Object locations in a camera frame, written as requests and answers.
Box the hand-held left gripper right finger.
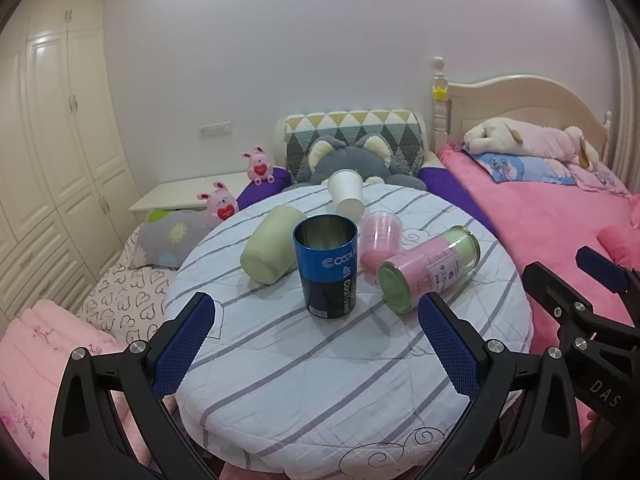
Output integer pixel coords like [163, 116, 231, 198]
[417, 291, 584, 480]

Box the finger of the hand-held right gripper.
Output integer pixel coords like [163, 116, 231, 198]
[575, 246, 640, 321]
[521, 261, 627, 357]

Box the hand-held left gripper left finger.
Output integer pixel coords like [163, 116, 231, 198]
[48, 291, 226, 480]

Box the pink plastic cup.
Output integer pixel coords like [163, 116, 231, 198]
[359, 211, 404, 273]

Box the cream ceramic cup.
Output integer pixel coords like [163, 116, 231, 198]
[240, 205, 308, 284]

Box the blue metal cup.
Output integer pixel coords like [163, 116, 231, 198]
[292, 214, 359, 321]

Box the white paper cup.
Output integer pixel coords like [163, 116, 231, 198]
[327, 169, 365, 219]

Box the heart print sheet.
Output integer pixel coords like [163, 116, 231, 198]
[77, 225, 176, 346]

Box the pink bed blanket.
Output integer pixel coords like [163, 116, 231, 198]
[437, 145, 640, 356]

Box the pink labelled can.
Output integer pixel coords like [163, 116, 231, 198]
[376, 226, 482, 314]

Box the grey flower pillow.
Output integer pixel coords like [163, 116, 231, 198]
[131, 208, 216, 271]

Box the striped white tablecloth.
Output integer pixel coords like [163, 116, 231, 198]
[162, 182, 533, 480]

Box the blue cartoon pillow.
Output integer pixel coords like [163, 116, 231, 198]
[470, 151, 581, 186]

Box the pink and cream plush toy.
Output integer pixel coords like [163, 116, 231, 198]
[462, 116, 601, 168]

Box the pink bunny plush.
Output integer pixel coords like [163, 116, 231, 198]
[241, 146, 275, 185]
[196, 181, 237, 228]

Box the white bedside table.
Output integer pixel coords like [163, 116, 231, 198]
[128, 171, 251, 213]

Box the pink folded quilt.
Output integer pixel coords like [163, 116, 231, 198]
[0, 300, 173, 480]

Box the white curtain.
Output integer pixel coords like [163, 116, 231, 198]
[600, 0, 640, 196]

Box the purple blanket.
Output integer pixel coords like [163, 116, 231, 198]
[235, 162, 501, 241]

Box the cream bed headboard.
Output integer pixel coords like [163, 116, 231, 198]
[430, 56, 616, 171]

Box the grey cat plush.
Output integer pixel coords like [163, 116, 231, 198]
[285, 135, 428, 192]

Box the cream wardrobe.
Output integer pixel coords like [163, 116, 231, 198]
[0, 0, 141, 331]

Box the triangle patterned quilted cushion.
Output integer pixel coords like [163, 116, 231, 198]
[284, 109, 426, 183]

